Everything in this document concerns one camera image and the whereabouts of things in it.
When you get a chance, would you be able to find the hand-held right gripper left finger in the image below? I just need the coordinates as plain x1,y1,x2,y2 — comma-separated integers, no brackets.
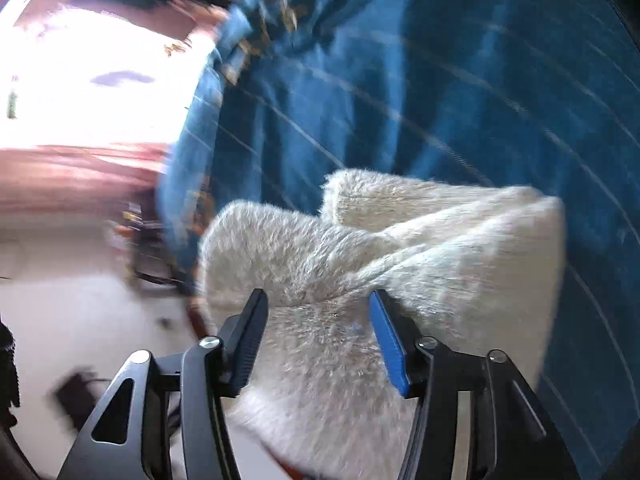
57,288,269,480

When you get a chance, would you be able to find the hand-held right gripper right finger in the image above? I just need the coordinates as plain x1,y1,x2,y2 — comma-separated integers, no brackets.
368,290,581,480

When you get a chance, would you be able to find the cream tweed jacket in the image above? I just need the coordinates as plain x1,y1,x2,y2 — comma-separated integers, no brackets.
199,169,567,478

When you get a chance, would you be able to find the dark clutter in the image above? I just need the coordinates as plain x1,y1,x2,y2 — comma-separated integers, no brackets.
114,200,201,291

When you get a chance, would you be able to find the dark object on floor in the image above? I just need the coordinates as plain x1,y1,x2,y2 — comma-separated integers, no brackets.
52,370,101,432

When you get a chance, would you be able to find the blue striped bedspread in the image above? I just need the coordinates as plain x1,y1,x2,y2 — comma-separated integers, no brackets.
157,0,640,480

